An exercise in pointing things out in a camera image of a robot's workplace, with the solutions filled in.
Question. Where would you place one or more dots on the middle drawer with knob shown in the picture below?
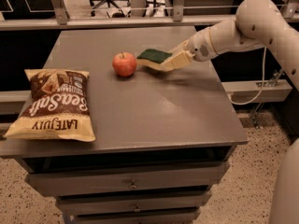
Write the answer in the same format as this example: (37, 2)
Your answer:
(134, 202)

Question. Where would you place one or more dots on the green and yellow sponge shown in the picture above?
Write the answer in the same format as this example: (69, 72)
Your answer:
(153, 58)

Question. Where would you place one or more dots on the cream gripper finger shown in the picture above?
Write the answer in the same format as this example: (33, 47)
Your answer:
(182, 46)
(176, 61)

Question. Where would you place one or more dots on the drawer with knob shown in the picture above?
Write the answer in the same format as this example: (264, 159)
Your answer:
(134, 202)
(128, 179)

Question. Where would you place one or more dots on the black office chair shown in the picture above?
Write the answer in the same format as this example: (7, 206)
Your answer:
(95, 4)

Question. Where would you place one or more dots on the grey drawer cabinet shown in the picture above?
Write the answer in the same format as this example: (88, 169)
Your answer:
(148, 119)

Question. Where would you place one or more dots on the brown yellow chips bag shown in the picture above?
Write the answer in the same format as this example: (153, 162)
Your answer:
(59, 108)

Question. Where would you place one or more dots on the top drawer with knob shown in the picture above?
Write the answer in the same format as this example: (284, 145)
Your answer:
(128, 179)

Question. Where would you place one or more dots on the red apple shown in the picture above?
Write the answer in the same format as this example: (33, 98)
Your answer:
(124, 64)

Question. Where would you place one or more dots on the bottom drawer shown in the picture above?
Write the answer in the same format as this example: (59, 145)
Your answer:
(143, 217)

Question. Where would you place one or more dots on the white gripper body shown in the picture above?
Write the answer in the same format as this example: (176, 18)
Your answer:
(199, 46)

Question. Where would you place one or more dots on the grey metal railing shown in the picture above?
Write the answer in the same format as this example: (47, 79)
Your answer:
(76, 14)

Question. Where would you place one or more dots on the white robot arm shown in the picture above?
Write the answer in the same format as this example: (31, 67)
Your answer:
(256, 24)

